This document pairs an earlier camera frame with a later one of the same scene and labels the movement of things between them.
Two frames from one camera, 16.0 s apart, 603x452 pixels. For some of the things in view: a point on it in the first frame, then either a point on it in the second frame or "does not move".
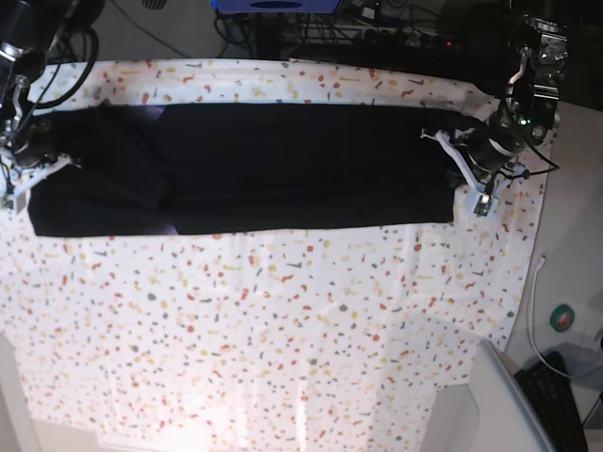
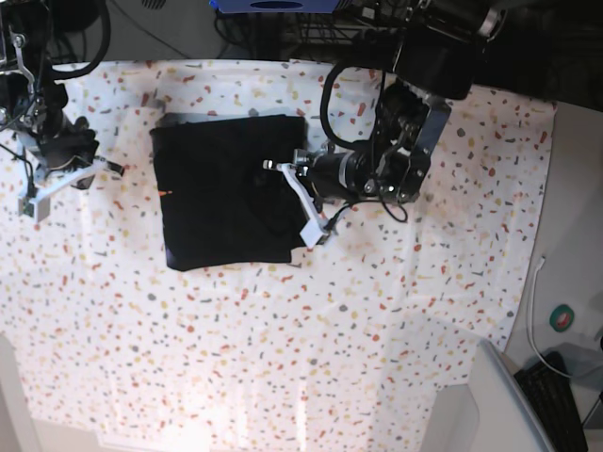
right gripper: x=493 y=145 to x=330 y=177
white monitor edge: x=508 y=420 does not move
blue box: x=279 y=7 does not move
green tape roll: x=562 y=317 does not move
